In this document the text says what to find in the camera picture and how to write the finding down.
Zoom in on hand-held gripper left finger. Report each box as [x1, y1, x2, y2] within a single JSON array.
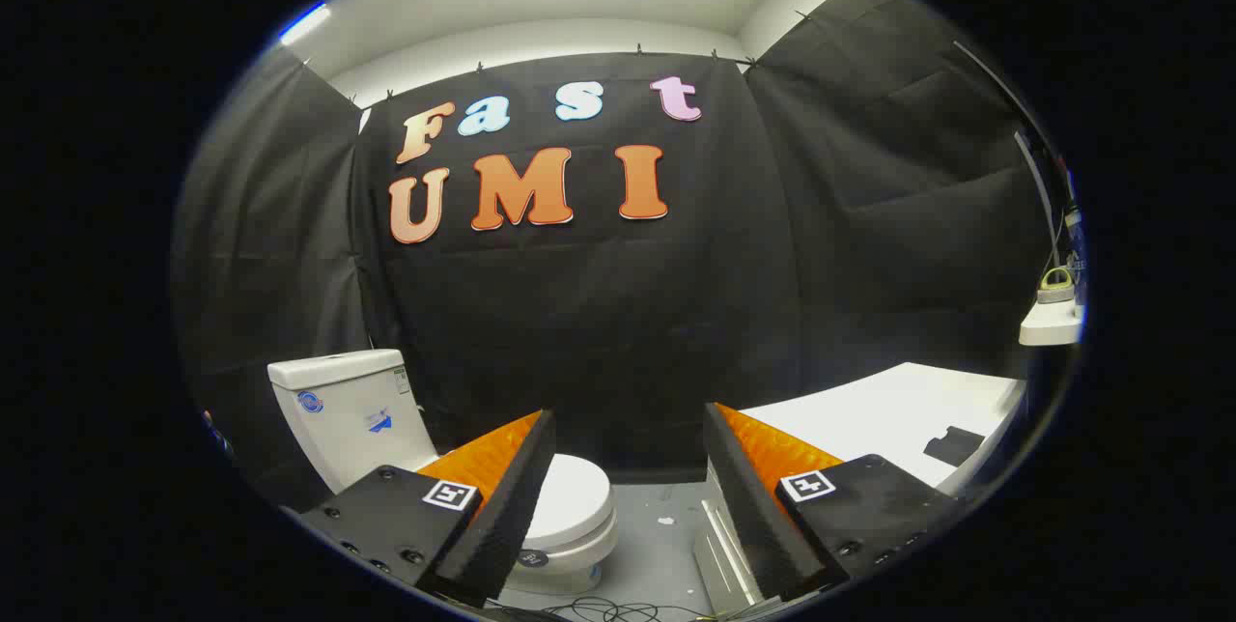
[[280, 410, 558, 608]]

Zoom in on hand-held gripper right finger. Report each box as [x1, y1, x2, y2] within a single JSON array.
[[702, 402, 967, 604]]

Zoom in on white toilet lid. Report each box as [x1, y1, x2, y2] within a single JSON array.
[[521, 453, 616, 553]]

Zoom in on white ceramic toilet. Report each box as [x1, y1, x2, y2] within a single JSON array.
[[267, 349, 620, 596]]

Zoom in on white drawer cabinet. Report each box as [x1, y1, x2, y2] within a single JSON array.
[[693, 361, 1026, 618]]

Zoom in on flat black item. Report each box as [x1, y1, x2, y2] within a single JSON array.
[[924, 426, 986, 467]]

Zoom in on black backdrop cloth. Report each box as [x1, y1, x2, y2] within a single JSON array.
[[172, 0, 1063, 512]]

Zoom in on grey green object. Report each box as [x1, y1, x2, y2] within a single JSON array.
[[1037, 265, 1077, 304]]

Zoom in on ceiling light strip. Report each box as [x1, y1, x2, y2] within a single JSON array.
[[279, 4, 332, 46]]

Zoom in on black floor cables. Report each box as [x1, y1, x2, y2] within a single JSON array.
[[483, 595, 716, 622]]

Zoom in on white wall shelf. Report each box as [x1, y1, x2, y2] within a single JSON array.
[[1019, 298, 1082, 347]]

